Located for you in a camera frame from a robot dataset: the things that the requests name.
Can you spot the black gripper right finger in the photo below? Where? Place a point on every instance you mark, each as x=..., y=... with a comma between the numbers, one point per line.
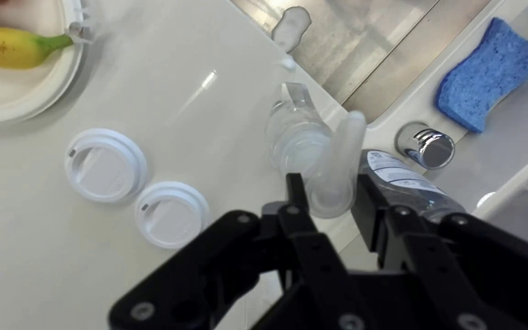
x=471, y=276

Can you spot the white round plate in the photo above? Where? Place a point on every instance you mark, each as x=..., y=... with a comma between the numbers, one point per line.
x=7, y=92

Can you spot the yellow banana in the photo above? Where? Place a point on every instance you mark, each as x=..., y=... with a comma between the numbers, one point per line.
x=7, y=48

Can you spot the white plastic cup lid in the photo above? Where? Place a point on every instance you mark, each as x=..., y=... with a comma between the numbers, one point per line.
x=170, y=215
x=104, y=166

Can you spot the chrome round knob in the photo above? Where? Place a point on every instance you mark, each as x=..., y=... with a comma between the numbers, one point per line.
x=431, y=147

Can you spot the clear plastic cup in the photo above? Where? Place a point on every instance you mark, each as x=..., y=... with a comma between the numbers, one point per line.
x=301, y=140

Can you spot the blue sponge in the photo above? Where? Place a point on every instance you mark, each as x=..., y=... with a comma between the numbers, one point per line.
x=484, y=74

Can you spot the stainless steel sink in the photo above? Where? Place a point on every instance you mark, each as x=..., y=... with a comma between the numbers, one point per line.
x=361, y=37

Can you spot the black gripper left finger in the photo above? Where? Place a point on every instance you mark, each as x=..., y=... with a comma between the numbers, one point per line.
x=202, y=276

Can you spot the blue label plastic bottle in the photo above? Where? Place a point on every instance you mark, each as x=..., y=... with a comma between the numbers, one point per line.
x=398, y=177

